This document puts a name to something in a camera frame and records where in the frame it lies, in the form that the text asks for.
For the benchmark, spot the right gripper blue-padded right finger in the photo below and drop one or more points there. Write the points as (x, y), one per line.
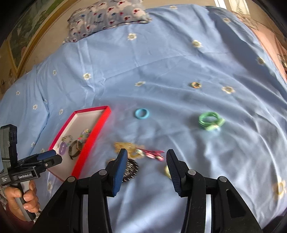
(178, 172)

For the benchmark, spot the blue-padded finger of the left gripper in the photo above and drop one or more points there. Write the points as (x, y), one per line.
(46, 155)
(52, 161)

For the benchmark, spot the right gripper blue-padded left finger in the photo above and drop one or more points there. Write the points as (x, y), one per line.
(115, 173)

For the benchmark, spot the black rhinestone hair accessory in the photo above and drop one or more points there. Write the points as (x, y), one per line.
(131, 170)

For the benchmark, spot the amber butterfly hair claw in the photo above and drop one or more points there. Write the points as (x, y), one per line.
(134, 151)

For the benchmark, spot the dark metal wristwatch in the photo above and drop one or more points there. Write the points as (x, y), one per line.
(75, 149)

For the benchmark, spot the red hair clip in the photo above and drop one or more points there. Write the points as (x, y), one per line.
(150, 154)

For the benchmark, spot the red cardboard box tray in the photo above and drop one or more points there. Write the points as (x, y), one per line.
(76, 138)

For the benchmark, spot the light blue flowered bedsheet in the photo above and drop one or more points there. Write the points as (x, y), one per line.
(195, 79)

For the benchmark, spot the framed landscape picture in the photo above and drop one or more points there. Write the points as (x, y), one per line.
(30, 29)

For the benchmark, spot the floral patterned pillow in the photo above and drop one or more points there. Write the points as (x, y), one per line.
(104, 15)

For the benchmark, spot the pink blanket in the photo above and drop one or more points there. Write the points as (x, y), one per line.
(268, 41)

